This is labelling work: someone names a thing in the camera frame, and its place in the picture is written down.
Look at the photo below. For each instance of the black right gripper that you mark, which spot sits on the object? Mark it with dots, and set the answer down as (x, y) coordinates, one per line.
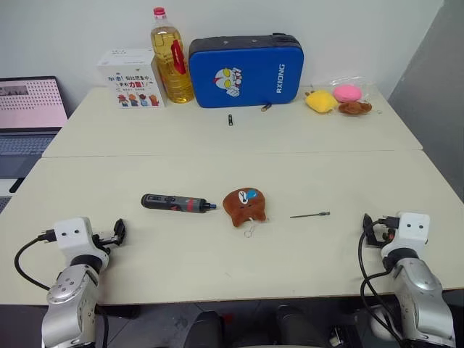
(384, 232)

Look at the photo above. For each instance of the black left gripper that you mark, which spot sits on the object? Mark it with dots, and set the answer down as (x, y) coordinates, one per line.
(103, 242)

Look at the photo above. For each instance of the grey red electric screwdriver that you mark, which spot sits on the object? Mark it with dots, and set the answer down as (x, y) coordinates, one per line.
(170, 203)

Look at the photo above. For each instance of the thin metal screwdriver bit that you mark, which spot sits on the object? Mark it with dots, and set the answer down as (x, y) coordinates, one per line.
(311, 215)

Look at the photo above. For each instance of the small brown plush toy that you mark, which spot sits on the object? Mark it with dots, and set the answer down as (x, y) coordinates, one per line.
(355, 108)

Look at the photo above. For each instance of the yellow plush toy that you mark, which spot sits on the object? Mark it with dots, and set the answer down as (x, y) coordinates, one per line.
(320, 101)

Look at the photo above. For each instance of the pink round plush toy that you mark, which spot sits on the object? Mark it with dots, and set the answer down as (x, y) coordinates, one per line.
(347, 93)

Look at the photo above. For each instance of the clear plastic bag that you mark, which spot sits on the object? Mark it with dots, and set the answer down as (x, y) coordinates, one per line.
(366, 87)

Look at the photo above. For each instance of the white printed cardboard box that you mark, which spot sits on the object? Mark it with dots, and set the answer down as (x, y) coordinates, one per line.
(134, 83)

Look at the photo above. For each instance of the small black cylinder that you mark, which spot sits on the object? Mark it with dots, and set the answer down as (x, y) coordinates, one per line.
(230, 120)

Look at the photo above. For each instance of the grey open laptop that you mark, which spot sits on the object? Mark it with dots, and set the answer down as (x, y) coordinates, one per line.
(29, 105)

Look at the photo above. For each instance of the yellow cooking oil bottle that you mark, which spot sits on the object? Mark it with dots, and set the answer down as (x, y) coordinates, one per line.
(174, 72)

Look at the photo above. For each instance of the blue zippered tool case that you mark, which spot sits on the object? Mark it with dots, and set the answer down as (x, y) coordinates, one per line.
(239, 76)

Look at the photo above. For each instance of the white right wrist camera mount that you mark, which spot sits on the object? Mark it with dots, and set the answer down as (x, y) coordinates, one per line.
(409, 232)

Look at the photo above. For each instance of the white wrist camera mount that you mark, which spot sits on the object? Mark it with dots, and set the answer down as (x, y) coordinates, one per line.
(409, 232)
(72, 235)

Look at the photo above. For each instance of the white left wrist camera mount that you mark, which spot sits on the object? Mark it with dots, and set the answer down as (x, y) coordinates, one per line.
(72, 235)

